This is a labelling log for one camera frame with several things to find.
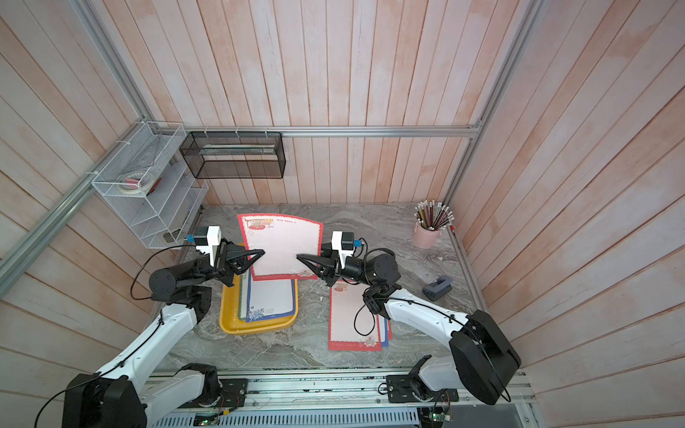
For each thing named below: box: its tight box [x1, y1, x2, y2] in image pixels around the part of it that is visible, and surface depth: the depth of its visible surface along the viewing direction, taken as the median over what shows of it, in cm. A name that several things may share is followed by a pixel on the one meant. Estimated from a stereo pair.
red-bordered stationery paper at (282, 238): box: [237, 214, 324, 281], surface depth 57 cm
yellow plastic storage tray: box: [219, 275, 299, 336], surface depth 87 cm
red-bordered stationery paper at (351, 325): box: [328, 280, 382, 352], surface depth 85 cm
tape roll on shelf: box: [117, 171, 156, 195], surface depth 75 cm
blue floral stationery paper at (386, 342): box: [380, 317, 390, 348], surface depth 85 cm
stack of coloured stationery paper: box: [239, 267, 297, 323], surface depth 90 cm
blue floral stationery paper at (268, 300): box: [246, 268, 296, 323], surface depth 90 cm
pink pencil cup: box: [412, 222, 443, 249], surface depth 103 cm
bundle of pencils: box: [413, 199, 455, 231], surface depth 103 cm
